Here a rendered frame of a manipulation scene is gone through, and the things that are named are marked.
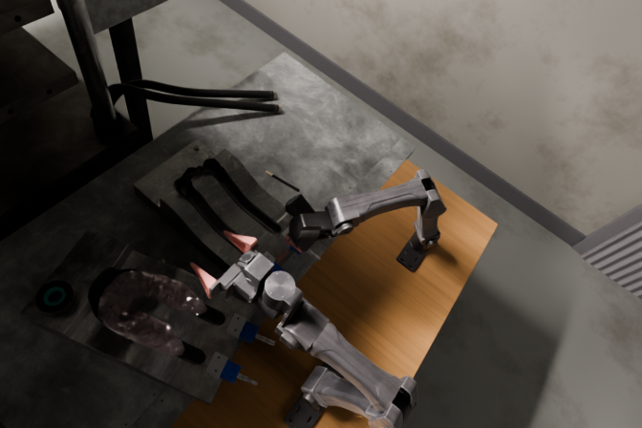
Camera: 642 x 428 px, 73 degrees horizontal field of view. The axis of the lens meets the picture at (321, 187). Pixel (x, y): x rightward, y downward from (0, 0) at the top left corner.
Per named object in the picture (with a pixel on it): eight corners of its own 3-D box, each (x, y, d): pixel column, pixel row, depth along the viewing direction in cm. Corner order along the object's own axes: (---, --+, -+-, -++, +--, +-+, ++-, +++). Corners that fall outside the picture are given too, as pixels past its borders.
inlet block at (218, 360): (260, 375, 115) (262, 373, 110) (251, 395, 112) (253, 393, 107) (215, 355, 115) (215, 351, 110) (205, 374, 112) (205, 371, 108)
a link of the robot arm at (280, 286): (251, 294, 78) (303, 337, 76) (281, 261, 82) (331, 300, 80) (247, 313, 87) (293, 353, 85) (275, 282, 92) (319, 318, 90)
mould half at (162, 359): (254, 312, 126) (257, 301, 117) (210, 405, 111) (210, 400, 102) (98, 243, 127) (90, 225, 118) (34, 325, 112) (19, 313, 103)
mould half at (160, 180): (307, 239, 142) (314, 220, 131) (252, 297, 128) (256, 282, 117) (197, 149, 151) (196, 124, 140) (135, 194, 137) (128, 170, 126)
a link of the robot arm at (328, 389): (296, 385, 108) (387, 421, 82) (312, 363, 112) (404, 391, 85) (310, 401, 110) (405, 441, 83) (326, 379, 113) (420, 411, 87)
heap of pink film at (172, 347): (212, 301, 119) (212, 291, 113) (178, 364, 109) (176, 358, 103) (126, 262, 120) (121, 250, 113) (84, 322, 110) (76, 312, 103)
